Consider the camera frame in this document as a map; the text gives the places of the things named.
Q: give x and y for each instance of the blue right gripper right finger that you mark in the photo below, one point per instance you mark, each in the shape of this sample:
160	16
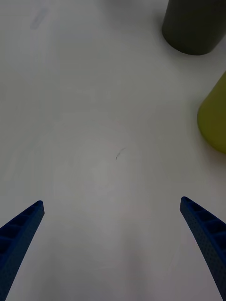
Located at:
207	232

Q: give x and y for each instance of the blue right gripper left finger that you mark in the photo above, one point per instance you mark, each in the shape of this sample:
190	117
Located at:
18	237

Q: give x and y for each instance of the yellow-green waste bin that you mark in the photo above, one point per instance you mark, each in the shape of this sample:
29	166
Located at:
213	122

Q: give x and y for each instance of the grey waste bin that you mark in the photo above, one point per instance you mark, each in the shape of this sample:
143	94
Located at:
193	26

